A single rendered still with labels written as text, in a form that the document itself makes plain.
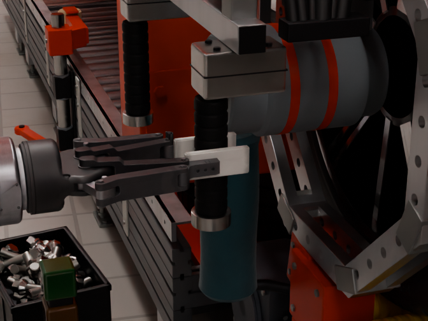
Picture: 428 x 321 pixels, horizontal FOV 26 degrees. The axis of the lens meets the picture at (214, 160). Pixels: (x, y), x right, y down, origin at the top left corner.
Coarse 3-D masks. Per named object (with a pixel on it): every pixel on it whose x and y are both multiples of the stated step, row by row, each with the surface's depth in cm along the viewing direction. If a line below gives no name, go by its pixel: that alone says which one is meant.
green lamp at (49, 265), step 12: (48, 264) 112; (60, 264) 112; (72, 264) 112; (48, 276) 110; (60, 276) 111; (72, 276) 111; (48, 288) 111; (60, 288) 111; (72, 288) 112; (48, 300) 111
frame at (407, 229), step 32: (416, 0) 95; (416, 32) 95; (416, 96) 97; (416, 128) 98; (416, 160) 99; (288, 192) 137; (320, 192) 139; (416, 192) 100; (288, 224) 137; (320, 224) 137; (416, 224) 100; (320, 256) 128; (352, 256) 127; (384, 256) 109; (416, 256) 110; (352, 288) 118; (384, 288) 118
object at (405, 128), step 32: (384, 0) 123; (384, 32) 127; (416, 64) 127; (352, 128) 138; (384, 128) 127; (352, 160) 142; (384, 160) 128; (352, 192) 138; (384, 192) 131; (384, 224) 132
